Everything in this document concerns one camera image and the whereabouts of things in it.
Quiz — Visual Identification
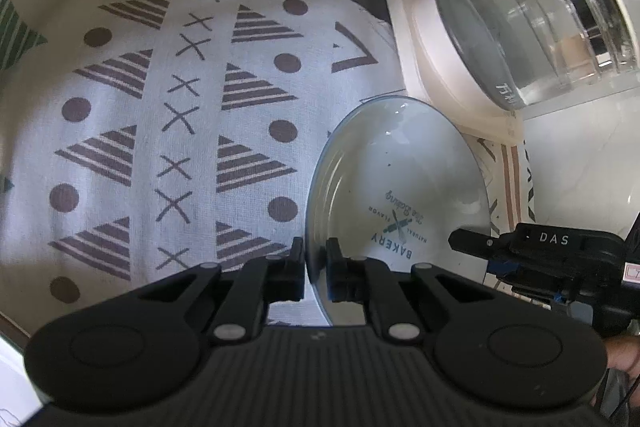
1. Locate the white plate with floral print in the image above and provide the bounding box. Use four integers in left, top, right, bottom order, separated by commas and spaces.
0, 336, 44, 427

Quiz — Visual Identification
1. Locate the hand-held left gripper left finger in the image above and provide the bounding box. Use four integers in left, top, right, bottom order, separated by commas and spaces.
125, 237, 307, 344

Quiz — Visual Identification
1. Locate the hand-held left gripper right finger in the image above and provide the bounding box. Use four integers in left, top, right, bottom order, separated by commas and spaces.
325, 237, 502, 342

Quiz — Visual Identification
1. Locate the patterned fringed table cloth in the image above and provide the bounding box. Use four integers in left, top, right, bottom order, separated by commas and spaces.
0, 0, 539, 334

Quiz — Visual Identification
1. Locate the glass electric kettle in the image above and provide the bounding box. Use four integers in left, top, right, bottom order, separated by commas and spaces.
434, 0, 640, 112

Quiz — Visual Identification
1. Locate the white kettle base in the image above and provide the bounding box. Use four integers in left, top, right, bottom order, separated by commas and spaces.
384, 0, 527, 144

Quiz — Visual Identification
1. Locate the person's right hand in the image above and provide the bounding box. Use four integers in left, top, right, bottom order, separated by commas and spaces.
605, 335, 640, 376

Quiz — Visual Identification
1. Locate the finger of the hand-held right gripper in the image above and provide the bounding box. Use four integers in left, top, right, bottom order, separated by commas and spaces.
448, 228, 516, 259
486, 256, 527, 286

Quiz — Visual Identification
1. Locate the white plate with blue print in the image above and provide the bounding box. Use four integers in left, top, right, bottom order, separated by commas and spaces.
302, 97, 494, 326

